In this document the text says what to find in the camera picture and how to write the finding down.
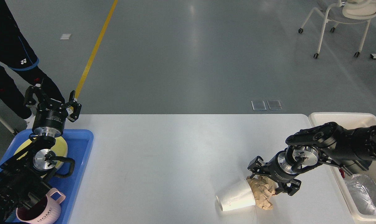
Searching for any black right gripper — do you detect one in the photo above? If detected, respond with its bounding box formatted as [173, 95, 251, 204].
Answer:
[247, 151, 302, 196]

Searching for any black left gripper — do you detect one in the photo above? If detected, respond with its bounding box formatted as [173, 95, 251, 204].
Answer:
[23, 86, 82, 138]

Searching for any brown paper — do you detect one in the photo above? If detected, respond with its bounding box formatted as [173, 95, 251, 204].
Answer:
[246, 175, 276, 210]

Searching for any white paper cup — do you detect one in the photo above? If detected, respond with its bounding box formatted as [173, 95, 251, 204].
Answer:
[216, 179, 256, 212]

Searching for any yellow plastic plate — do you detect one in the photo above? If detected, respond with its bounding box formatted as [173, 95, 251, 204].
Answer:
[14, 137, 68, 180]

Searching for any silver foil bag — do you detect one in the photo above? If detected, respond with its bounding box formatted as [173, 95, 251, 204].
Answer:
[344, 174, 376, 216]

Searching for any pink HOME mug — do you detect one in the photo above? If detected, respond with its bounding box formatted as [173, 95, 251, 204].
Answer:
[16, 188, 66, 224]

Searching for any crushed red soda can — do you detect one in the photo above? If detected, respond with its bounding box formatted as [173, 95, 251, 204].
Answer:
[338, 168, 345, 179]

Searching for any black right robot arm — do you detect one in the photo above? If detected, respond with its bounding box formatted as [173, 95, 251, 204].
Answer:
[248, 122, 376, 196]

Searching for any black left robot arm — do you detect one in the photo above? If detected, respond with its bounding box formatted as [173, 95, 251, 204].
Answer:
[0, 84, 82, 224]

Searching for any blue plastic tray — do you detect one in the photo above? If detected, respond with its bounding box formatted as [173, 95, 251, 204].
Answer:
[0, 129, 94, 224]

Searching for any white chair leg left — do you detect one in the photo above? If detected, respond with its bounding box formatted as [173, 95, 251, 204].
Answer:
[0, 116, 19, 136]

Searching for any white floor marker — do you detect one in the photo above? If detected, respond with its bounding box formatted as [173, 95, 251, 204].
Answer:
[59, 34, 72, 40]

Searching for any person in black jacket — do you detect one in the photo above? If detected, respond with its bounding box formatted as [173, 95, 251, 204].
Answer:
[0, 0, 65, 124]

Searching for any clear floor plate right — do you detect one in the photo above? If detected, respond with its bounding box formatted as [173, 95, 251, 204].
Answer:
[267, 100, 283, 110]

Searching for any clear floor plate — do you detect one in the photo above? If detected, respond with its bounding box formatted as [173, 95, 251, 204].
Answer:
[251, 100, 267, 111]
[267, 100, 283, 110]

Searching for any clear floor plate left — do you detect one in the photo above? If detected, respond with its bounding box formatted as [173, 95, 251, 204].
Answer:
[251, 100, 267, 111]

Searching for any beige plastic bin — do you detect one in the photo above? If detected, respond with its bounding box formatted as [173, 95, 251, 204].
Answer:
[309, 112, 376, 224]

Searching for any white office chair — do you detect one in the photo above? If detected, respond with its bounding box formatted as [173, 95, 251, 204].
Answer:
[298, 0, 376, 59]

